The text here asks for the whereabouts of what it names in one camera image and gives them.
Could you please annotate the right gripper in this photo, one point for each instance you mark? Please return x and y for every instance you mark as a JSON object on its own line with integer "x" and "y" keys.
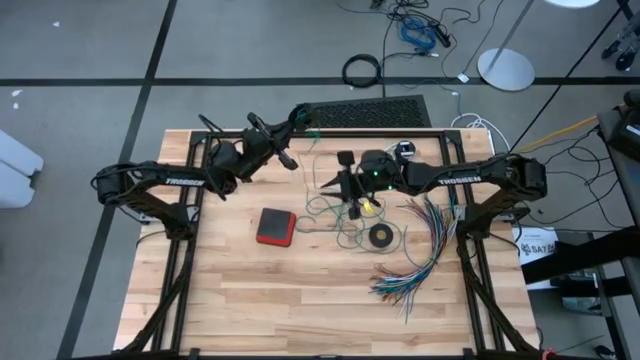
{"x": 357, "y": 185}

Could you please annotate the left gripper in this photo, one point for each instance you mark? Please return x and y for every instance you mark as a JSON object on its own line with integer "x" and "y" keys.
{"x": 272, "y": 140}

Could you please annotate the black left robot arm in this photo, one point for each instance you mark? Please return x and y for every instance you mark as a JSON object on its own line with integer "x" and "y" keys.
{"x": 185, "y": 181}

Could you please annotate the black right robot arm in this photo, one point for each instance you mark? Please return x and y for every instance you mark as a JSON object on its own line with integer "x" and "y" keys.
{"x": 460, "y": 180}

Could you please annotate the black tape roll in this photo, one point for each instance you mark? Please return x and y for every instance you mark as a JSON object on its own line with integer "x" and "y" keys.
{"x": 372, "y": 236}

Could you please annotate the black floor vent grille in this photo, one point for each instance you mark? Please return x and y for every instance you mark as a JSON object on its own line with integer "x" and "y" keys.
{"x": 365, "y": 112}

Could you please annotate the red and black box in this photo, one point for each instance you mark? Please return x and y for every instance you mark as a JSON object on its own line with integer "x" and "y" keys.
{"x": 276, "y": 226}

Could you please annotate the small white plug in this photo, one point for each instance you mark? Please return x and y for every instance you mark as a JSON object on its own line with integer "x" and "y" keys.
{"x": 463, "y": 78}

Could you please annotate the floor stand with round base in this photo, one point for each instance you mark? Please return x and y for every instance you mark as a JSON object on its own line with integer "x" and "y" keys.
{"x": 505, "y": 70}

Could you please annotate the white printed sign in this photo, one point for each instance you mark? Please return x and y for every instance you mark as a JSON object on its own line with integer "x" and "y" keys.
{"x": 535, "y": 247}

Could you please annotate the thin black slanted pole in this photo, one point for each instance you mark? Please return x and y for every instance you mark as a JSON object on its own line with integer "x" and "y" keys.
{"x": 566, "y": 75}

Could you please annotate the dark side desk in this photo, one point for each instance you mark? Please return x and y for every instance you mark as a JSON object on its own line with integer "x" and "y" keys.
{"x": 617, "y": 170}

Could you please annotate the white rounded object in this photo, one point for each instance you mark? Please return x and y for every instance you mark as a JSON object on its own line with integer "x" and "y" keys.
{"x": 15, "y": 170}

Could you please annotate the white round stand base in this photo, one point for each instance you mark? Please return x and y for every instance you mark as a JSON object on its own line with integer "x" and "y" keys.
{"x": 572, "y": 3}

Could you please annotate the wheeled chair base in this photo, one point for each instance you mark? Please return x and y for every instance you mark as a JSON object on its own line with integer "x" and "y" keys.
{"x": 625, "y": 60}

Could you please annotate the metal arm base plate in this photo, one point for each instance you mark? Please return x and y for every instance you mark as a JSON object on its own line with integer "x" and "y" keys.
{"x": 190, "y": 214}
{"x": 459, "y": 214}

